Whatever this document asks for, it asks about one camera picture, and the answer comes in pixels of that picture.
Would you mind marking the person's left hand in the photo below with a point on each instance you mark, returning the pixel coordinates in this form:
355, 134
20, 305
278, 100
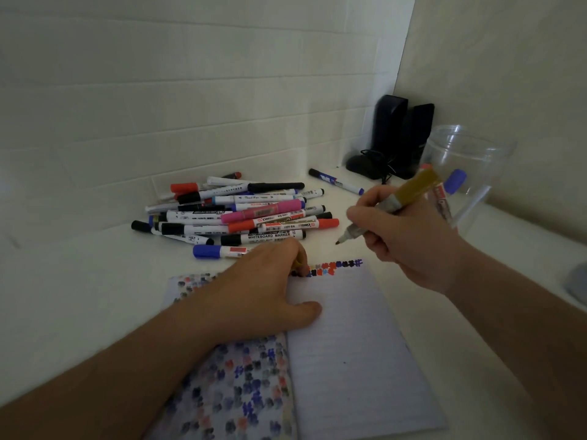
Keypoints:
257, 297

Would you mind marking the person's right hand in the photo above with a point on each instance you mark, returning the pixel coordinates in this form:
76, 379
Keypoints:
412, 242

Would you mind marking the person's right thumb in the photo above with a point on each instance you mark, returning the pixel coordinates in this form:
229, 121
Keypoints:
378, 242

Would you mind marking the person's left thumb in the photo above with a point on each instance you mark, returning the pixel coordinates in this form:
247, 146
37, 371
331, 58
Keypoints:
300, 313

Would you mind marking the yellow marker cap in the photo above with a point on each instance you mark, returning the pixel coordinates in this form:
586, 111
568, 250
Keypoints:
300, 265

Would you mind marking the gold capped marker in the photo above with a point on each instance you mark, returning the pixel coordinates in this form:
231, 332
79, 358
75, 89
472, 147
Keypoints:
412, 190

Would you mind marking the lined notebook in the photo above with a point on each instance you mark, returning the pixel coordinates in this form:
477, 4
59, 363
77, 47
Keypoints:
353, 352

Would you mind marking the person's right forearm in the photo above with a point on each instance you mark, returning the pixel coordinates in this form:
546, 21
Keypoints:
518, 325

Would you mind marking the person's left forearm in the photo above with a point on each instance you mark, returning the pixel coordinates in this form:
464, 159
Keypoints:
114, 375

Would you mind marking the red capped marker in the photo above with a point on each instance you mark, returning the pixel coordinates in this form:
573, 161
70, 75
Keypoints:
441, 206

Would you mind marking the blue white marker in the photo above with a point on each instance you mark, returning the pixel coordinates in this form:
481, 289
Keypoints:
334, 180

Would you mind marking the blue capped marker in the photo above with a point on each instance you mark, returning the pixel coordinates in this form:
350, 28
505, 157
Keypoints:
456, 180

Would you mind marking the tall black speaker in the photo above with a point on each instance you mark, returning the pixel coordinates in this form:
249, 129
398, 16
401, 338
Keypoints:
419, 137
389, 128

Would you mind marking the pile of whiteboard markers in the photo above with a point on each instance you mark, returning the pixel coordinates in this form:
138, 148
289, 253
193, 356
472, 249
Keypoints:
238, 215

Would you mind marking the clear plastic jar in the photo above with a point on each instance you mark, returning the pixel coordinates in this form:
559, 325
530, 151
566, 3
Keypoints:
477, 174

